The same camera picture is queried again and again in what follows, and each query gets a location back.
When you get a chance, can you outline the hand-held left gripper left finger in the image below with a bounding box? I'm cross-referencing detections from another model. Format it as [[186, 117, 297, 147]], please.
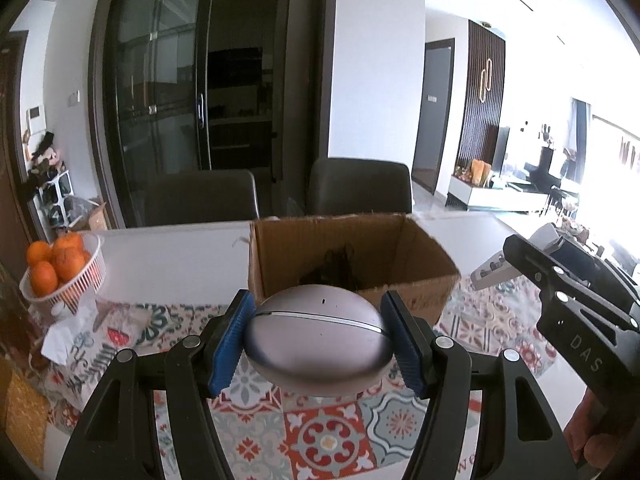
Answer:
[[55, 289, 257, 480]]

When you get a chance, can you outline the dark interior door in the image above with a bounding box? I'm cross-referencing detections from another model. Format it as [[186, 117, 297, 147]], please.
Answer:
[[411, 38, 456, 196]]

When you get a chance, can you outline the white plastic basket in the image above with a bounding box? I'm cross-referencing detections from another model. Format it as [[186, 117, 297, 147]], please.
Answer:
[[20, 234, 107, 317]]

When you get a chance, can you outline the person's right hand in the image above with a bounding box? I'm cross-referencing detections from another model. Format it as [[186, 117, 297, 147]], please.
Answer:
[[562, 390, 631, 467]]

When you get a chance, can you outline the silver egg-shaped case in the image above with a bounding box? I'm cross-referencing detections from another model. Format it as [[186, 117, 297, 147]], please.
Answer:
[[243, 284, 393, 396]]

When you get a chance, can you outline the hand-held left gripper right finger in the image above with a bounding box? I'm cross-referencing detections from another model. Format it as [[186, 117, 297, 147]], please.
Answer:
[[380, 290, 576, 480]]

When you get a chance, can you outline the orange woven placemat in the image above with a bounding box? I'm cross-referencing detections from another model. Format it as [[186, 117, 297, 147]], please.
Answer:
[[0, 360, 51, 471]]

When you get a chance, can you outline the patterned tile table runner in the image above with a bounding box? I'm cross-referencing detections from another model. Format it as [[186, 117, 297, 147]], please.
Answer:
[[45, 270, 561, 480]]

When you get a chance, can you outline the white media console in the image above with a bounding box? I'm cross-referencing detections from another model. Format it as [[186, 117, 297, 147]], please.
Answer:
[[446, 175, 561, 216]]

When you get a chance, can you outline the white shoe rack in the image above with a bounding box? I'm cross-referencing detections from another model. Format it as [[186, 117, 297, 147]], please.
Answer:
[[35, 170, 76, 233]]

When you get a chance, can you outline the orange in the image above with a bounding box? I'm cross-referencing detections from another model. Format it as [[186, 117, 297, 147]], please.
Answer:
[[30, 261, 60, 298], [26, 241, 55, 267], [52, 232, 85, 256], [54, 247, 88, 283]]

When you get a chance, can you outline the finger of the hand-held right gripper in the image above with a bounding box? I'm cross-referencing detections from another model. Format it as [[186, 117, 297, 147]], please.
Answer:
[[502, 234, 640, 331], [552, 239, 640, 306]]

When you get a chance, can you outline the brown cardboard box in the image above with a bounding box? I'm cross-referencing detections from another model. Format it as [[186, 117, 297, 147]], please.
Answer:
[[248, 212, 462, 331]]

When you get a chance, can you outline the orange paper bag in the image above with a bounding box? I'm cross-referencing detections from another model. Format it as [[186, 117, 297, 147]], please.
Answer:
[[470, 158, 493, 186]]

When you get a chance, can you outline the white printed tablecloth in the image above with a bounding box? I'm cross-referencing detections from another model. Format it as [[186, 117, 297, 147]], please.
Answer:
[[30, 210, 601, 480]]

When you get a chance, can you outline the dark glass sliding door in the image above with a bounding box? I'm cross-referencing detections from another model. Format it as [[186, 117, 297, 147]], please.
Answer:
[[89, 0, 338, 228]]

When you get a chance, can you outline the small open cardboard carton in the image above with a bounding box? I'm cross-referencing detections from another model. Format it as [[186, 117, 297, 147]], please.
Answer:
[[67, 200, 113, 233]]

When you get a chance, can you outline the dark grey dining chair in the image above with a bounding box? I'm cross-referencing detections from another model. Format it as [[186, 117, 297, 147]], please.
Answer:
[[145, 169, 260, 228], [306, 157, 413, 218]]

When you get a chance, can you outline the black television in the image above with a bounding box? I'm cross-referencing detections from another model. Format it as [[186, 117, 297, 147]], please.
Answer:
[[492, 126, 511, 176]]

